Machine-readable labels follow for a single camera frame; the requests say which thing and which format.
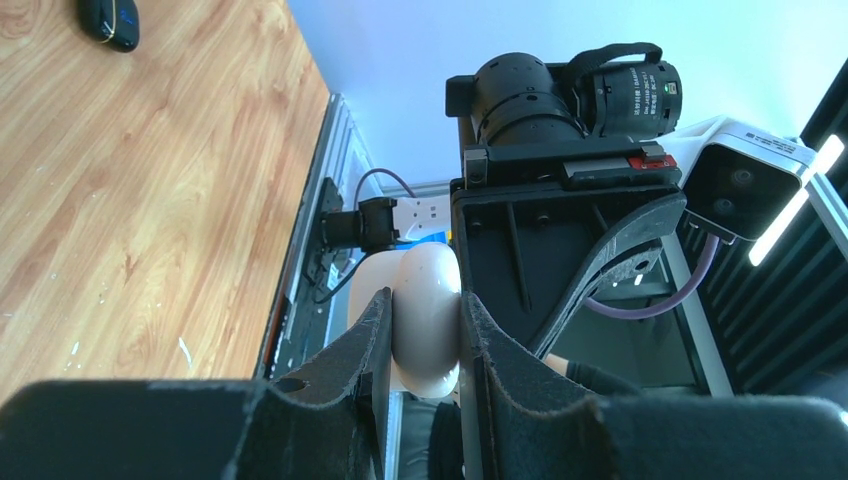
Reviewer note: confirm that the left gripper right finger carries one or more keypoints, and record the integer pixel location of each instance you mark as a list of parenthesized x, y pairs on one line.
[(522, 420)]

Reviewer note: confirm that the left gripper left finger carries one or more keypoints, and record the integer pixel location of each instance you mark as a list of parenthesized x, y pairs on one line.
[(327, 419)]

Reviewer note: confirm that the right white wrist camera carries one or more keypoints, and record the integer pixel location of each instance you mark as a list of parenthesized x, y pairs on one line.
[(737, 178)]

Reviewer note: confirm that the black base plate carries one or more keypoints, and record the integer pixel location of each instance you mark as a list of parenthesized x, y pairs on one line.
[(300, 313)]

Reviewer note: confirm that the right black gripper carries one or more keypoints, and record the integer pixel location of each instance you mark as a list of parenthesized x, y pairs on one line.
[(538, 228)]

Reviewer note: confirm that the black earbud charging case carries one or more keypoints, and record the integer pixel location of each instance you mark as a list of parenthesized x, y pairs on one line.
[(113, 23)]

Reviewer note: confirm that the white earbud charging case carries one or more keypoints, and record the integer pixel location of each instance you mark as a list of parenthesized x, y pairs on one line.
[(426, 292)]

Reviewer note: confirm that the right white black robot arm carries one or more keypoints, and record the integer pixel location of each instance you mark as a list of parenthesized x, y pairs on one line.
[(617, 93)]

